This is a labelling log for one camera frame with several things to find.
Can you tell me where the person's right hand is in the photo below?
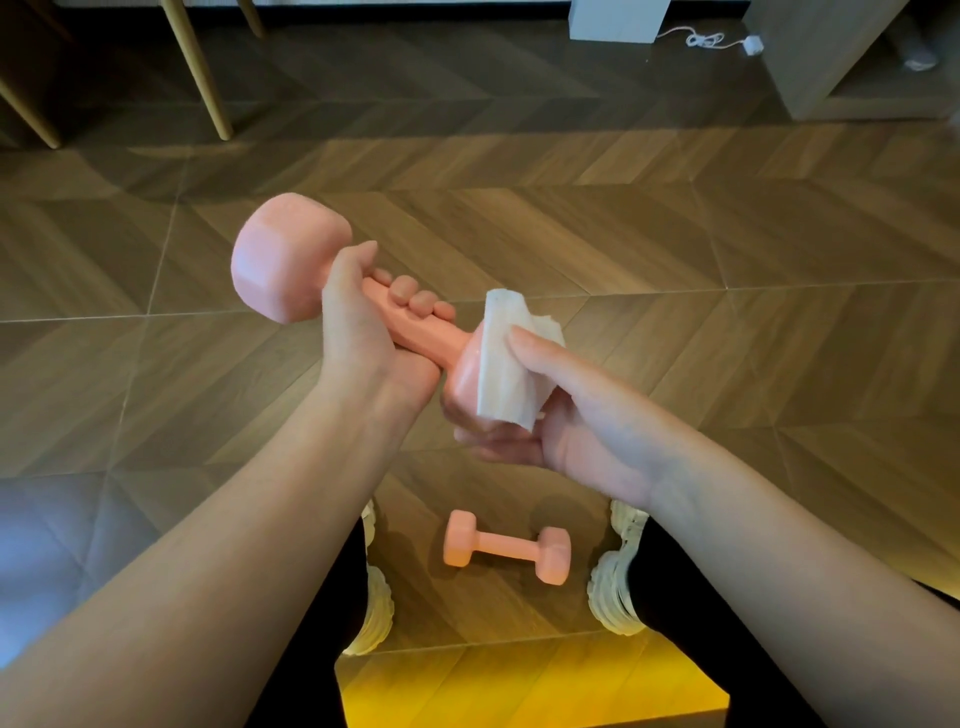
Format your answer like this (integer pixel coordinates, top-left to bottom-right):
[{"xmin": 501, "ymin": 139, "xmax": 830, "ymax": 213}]
[{"xmin": 441, "ymin": 326, "xmax": 693, "ymax": 513}]

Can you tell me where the person's left hand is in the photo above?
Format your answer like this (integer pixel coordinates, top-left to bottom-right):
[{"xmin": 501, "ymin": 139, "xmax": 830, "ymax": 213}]
[{"xmin": 318, "ymin": 240, "xmax": 458, "ymax": 423}]

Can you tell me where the white tissue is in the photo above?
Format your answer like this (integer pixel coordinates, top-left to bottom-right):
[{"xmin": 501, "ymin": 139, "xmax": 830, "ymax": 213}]
[{"xmin": 477, "ymin": 288, "xmax": 566, "ymax": 433}]

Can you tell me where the pink dumbbell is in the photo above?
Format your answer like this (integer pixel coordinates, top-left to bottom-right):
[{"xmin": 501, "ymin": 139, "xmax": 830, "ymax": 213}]
[
  {"xmin": 230, "ymin": 192, "xmax": 528, "ymax": 434},
  {"xmin": 441, "ymin": 509, "xmax": 573, "ymax": 588}
]

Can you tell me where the person's left forearm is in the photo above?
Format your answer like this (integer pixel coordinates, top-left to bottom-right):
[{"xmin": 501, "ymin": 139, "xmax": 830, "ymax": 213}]
[{"xmin": 0, "ymin": 378, "xmax": 423, "ymax": 728}]

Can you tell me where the person's right forearm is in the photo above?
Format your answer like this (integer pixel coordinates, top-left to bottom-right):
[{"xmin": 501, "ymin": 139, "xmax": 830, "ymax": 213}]
[{"xmin": 646, "ymin": 431, "xmax": 960, "ymax": 728}]

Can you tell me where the person's white right shoe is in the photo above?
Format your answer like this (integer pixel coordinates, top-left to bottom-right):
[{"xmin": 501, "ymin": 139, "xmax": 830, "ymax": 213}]
[{"xmin": 587, "ymin": 498, "xmax": 651, "ymax": 638}]

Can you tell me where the person's white shoe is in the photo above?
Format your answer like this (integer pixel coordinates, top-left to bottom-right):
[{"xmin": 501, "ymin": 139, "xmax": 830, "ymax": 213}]
[
  {"xmin": 587, "ymin": 498, "xmax": 651, "ymax": 638},
  {"xmin": 341, "ymin": 498, "xmax": 396, "ymax": 657}
]

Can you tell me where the person's white left shoe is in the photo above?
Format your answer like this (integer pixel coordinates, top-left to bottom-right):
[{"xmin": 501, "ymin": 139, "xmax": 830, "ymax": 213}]
[{"xmin": 341, "ymin": 498, "xmax": 396, "ymax": 657}]

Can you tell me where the person's black right trouser leg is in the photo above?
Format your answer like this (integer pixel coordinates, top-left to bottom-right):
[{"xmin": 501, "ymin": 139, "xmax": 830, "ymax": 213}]
[{"xmin": 626, "ymin": 517, "xmax": 960, "ymax": 728}]

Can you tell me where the person's black trouser leg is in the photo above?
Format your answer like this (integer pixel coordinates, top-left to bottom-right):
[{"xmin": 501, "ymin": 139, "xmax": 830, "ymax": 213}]
[
  {"xmin": 626, "ymin": 517, "xmax": 960, "ymax": 728},
  {"xmin": 243, "ymin": 517, "xmax": 370, "ymax": 728}
]

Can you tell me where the white box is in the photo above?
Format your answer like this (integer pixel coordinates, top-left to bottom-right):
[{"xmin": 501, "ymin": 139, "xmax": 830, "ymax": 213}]
[{"xmin": 567, "ymin": 0, "xmax": 672, "ymax": 45}]

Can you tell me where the person's black left trouser leg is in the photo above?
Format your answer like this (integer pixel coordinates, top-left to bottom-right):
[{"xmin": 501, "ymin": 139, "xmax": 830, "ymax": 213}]
[{"xmin": 243, "ymin": 517, "xmax": 370, "ymax": 728}]

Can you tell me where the wooden cabinet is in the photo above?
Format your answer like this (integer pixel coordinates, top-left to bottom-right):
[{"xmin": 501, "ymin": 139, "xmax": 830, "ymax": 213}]
[{"xmin": 742, "ymin": 0, "xmax": 960, "ymax": 123}]

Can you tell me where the white slipper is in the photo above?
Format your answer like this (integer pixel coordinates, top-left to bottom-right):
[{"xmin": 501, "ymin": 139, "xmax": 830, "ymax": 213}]
[{"xmin": 885, "ymin": 13, "xmax": 940, "ymax": 74}]

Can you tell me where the white cable with plug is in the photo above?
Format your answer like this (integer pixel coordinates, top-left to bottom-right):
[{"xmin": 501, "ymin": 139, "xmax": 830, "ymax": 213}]
[{"xmin": 655, "ymin": 25, "xmax": 765, "ymax": 58}]

